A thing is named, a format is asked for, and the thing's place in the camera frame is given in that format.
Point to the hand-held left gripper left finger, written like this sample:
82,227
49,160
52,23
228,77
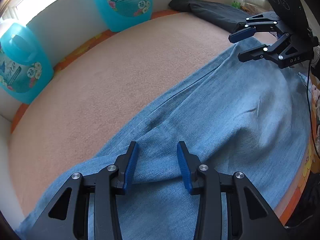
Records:
131,165

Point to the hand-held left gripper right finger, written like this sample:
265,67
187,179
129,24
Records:
183,167

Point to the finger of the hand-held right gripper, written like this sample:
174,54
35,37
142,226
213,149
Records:
240,36
252,55

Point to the blue denim pants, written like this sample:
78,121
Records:
225,105

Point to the black folded pants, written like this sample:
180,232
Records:
212,12

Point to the green tea box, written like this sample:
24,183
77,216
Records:
236,3

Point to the beige blanket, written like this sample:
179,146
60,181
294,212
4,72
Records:
112,80

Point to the orange floral sheet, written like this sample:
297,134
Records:
295,202

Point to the large blue detergent jug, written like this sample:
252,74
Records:
120,7

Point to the blue pump detergent bottle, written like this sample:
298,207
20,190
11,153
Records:
27,72

